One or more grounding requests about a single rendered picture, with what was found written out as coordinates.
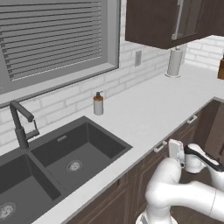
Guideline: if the dark wood drawer front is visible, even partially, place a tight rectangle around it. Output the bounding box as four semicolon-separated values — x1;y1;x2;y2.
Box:
139;134;177;187
171;114;203;147

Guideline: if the grey window with blinds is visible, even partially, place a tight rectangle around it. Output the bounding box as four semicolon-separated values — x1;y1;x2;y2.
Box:
0;0;122;102

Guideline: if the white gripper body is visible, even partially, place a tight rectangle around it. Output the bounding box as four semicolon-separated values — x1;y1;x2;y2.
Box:
168;138;186;169

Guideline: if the dark wood cupboard door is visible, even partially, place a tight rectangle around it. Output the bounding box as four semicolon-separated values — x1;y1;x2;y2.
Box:
200;100;224;160
127;163;151;224
67;178;131;224

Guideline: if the dark wood wall cupboard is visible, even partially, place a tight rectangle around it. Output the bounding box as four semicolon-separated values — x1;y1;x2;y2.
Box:
124;0;224;50

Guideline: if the glass cupboard door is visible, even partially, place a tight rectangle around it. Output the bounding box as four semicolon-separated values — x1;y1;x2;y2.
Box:
171;0;206;41

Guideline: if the white drawer handle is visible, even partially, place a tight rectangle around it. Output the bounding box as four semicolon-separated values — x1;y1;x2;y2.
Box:
186;115;199;125
153;140;168;153

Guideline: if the grey wall socket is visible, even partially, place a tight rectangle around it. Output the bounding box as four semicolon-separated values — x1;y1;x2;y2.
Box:
134;50;143;67

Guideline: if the dark grey double sink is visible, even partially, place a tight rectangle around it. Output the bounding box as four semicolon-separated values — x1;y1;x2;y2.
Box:
0;115;134;224

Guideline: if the dark grey tap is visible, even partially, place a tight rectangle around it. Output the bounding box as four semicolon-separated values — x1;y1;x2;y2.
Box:
9;100;41;152

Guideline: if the white soap dispenser brown top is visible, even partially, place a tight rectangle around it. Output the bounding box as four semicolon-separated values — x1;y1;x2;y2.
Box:
93;90;105;116

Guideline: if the white paper towel roll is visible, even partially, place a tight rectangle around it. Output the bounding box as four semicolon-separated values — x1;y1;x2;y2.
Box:
164;45;185;79

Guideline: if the brown knife block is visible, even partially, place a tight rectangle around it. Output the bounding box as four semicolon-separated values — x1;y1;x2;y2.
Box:
217;56;224;81

